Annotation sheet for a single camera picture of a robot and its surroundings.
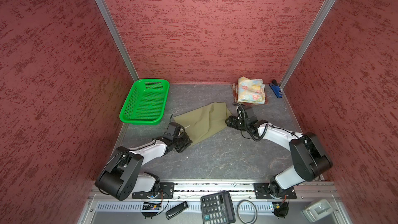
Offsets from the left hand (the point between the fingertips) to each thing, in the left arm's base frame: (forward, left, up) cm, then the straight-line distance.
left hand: (193, 143), depth 88 cm
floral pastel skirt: (+39, -40, +5) cm, 56 cm away
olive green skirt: (+14, -4, +1) cm, 14 cm away
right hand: (+10, -21, +4) cm, 24 cm away
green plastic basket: (+31, +36, -2) cm, 48 cm away
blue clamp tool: (+44, -61, +2) cm, 75 cm away
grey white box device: (-31, -57, +2) cm, 65 cm away
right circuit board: (-31, -43, -2) cm, 52 cm away
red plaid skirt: (+44, -29, +2) cm, 53 cm away
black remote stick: (-32, +6, +3) cm, 32 cm away
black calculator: (-31, -13, +1) cm, 33 cm away
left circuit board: (-31, +19, -5) cm, 37 cm away
